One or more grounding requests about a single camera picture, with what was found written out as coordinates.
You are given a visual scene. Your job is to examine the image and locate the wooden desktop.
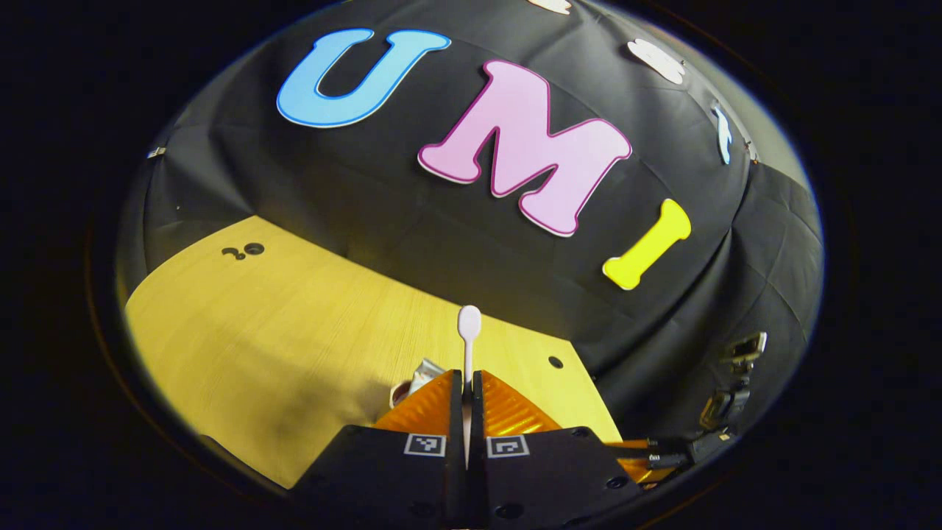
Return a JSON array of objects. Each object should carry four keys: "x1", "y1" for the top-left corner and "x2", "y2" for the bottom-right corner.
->
[{"x1": 124, "y1": 215, "x2": 625, "y2": 490}]

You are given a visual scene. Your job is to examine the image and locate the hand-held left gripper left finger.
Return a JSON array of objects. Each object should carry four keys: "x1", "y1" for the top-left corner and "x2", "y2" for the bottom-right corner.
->
[{"x1": 291, "y1": 370, "x2": 466, "y2": 527}]

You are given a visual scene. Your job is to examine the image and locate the black backdrop cloth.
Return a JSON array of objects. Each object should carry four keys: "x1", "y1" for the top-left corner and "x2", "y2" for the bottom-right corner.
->
[{"x1": 118, "y1": 0, "x2": 825, "y2": 442}]

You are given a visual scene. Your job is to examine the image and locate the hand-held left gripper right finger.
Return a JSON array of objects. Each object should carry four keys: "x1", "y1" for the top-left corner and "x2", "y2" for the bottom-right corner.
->
[{"x1": 471, "y1": 370, "x2": 648, "y2": 527}]

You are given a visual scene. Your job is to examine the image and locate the white toothpaste tube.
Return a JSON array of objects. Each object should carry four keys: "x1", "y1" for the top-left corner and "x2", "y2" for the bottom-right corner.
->
[{"x1": 408, "y1": 358, "x2": 447, "y2": 395}]

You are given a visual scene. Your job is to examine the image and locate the pink toothbrush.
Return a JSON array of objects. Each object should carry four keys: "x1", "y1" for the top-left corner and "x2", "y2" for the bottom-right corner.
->
[{"x1": 458, "y1": 305, "x2": 483, "y2": 472}]

